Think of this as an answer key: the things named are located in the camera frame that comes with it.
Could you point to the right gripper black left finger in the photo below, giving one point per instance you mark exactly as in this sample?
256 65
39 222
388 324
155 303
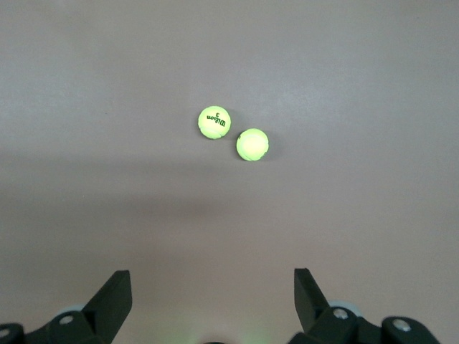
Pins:
104 308

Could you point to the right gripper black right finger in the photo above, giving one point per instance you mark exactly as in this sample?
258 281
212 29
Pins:
315 311

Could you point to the yellow-green Wilson tennis ball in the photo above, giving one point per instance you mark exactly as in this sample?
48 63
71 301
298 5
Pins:
214 122
252 144

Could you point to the brown table cover sheet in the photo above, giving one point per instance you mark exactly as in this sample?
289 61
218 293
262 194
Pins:
107 107

